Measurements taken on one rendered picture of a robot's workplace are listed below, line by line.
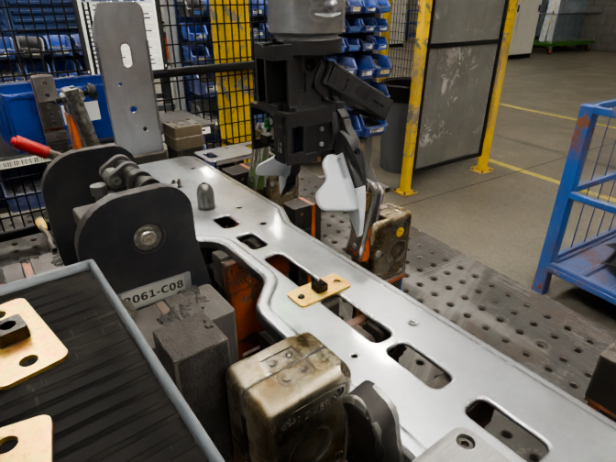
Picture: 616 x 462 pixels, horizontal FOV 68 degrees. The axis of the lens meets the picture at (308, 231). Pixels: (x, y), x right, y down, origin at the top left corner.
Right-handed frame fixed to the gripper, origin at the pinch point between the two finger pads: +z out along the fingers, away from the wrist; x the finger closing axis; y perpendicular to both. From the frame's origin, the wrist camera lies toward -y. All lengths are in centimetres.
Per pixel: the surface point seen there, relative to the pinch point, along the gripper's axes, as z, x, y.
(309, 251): 11.4, -9.2, -4.9
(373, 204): 4.1, -4.3, -13.2
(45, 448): -5.4, 20.9, 32.9
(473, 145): 90, -175, -299
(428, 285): 42, -19, -50
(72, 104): -7.8, -44.9, 16.9
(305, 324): 11.3, 4.5, 5.9
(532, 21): 43, -597, -1108
